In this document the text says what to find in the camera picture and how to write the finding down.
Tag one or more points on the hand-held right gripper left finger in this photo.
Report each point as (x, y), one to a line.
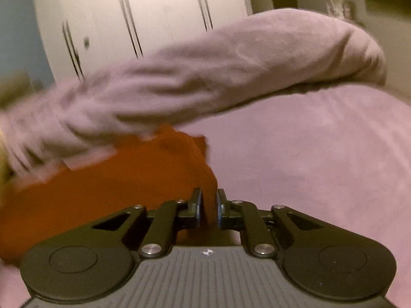
(199, 210)

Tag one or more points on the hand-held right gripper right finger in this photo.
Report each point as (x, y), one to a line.
(220, 210)

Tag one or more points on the rust brown knit cardigan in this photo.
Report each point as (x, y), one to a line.
(112, 192)

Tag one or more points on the bed with lilac sheet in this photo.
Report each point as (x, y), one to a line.
(305, 154)

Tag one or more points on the lilac rolled duvet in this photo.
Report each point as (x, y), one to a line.
(208, 70)

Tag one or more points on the white wardrobe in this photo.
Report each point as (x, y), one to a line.
(144, 12)

